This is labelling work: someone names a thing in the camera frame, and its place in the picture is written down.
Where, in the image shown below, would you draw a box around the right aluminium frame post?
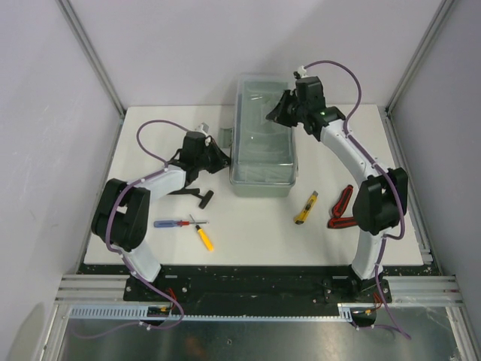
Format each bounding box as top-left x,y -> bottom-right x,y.
385,0 -> 456,116

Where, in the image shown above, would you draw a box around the red and black pliers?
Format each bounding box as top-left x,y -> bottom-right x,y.
327,184 -> 357,229

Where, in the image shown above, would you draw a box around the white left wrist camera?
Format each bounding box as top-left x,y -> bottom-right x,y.
195,123 -> 211,147

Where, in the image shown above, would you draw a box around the green plastic tool box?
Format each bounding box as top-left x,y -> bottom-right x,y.
229,74 -> 298,198

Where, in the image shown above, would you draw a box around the black T-handle wrench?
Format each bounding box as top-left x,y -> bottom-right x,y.
168,187 -> 214,210

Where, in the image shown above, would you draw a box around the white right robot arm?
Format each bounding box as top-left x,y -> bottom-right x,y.
266,73 -> 408,302

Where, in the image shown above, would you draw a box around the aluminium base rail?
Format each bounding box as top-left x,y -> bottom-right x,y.
56,275 -> 464,307

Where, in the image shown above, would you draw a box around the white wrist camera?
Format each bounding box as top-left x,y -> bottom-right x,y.
293,66 -> 307,80
195,123 -> 211,147

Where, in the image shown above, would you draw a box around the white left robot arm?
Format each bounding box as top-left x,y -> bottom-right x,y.
91,131 -> 231,301

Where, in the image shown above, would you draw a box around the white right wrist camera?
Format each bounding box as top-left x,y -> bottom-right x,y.
293,66 -> 307,80

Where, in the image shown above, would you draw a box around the aluminium frame post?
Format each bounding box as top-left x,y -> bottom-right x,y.
385,0 -> 456,116
55,0 -> 126,119

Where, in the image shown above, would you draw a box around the yellow utility knife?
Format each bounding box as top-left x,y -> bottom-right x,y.
293,191 -> 319,225

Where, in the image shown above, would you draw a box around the grey slotted cable duct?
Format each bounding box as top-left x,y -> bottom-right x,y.
69,302 -> 380,324

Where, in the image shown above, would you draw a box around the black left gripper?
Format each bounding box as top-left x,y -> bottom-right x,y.
195,139 -> 232,174

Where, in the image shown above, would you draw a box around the yellow handle screwdriver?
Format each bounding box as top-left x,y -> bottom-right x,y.
189,215 -> 214,252

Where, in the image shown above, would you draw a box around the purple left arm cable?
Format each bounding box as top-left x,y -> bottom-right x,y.
71,119 -> 189,339

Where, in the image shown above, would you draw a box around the left aluminium frame post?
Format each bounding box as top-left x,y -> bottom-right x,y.
55,0 -> 126,119

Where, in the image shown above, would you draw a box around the blue and red screwdriver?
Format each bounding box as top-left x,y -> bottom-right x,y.
153,220 -> 208,229

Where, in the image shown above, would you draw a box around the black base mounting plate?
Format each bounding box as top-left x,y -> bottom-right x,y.
77,262 -> 394,315

